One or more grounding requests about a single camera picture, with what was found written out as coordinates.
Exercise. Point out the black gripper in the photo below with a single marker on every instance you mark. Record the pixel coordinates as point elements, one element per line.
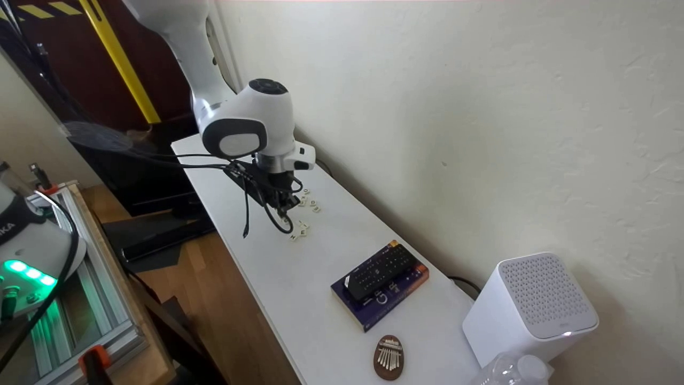
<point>275,182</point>

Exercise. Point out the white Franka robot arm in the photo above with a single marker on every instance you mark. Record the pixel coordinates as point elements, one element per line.
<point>258,114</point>

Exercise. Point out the small wooden letter tile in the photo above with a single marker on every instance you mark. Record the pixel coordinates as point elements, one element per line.
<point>312,201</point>
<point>304,226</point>
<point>298,234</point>

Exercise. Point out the black tile rack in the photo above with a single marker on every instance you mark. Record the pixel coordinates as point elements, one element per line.
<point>376,273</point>

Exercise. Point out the flat purple game box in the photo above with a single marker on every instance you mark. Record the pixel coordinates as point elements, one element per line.
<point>382,289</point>

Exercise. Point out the black low stand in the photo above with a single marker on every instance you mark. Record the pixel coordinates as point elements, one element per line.
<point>142,185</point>

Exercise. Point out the brown oval wooden object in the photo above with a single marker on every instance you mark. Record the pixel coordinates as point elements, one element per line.
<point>390,357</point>

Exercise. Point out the yellow diagonal strip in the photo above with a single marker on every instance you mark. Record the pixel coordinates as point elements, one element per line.
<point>121,60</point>

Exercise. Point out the orange clamp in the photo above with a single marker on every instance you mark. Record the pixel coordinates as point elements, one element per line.
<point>94,364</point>

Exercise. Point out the dark brown cabinet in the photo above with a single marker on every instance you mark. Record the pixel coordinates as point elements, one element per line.
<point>64,64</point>

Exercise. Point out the white device with green lights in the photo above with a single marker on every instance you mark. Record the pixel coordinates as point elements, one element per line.
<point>29,264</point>

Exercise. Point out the white cube speaker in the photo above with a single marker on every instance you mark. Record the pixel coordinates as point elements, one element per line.
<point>530,311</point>

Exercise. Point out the clear plastic bottle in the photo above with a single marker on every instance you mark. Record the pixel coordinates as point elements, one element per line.
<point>514,372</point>

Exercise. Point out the yellow black hazard tape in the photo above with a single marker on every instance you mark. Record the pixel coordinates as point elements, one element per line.
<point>50,9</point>

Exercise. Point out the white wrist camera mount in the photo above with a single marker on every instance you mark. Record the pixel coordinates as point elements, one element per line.
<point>296,154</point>

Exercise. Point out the aluminium frame rail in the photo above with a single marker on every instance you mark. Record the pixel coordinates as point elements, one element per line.
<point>100,285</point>

